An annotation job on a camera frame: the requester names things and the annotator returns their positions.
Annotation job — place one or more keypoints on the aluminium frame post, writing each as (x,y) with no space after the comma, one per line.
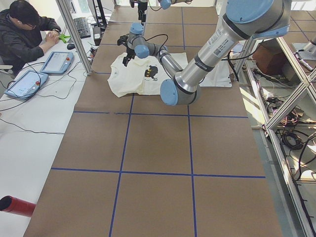
(67,17)

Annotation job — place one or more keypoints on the lower teach pendant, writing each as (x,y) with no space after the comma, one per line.
(27,85)

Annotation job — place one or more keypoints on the black keyboard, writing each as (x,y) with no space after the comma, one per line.
(82,27)

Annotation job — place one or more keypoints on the seated person in black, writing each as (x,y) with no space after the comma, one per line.
(24,35)

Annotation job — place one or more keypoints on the aluminium frame rack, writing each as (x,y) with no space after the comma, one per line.
(270,122)

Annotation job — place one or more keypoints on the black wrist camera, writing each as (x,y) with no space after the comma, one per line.
(123,40)

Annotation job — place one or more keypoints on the red cylinder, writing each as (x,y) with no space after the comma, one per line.
(16,206)

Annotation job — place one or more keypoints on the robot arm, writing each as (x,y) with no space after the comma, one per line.
(241,20)
(165,4)

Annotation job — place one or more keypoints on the upper teach pendant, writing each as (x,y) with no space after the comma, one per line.
(57,63)

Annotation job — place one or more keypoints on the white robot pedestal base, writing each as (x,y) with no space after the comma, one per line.
(218,77)

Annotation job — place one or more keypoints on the teach pendant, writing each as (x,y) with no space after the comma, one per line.
(27,85)
(57,63)

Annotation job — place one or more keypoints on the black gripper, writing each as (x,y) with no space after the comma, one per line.
(141,6)
(129,52)

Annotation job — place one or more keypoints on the cream long-sleeve cat shirt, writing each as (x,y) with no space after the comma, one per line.
(141,76)

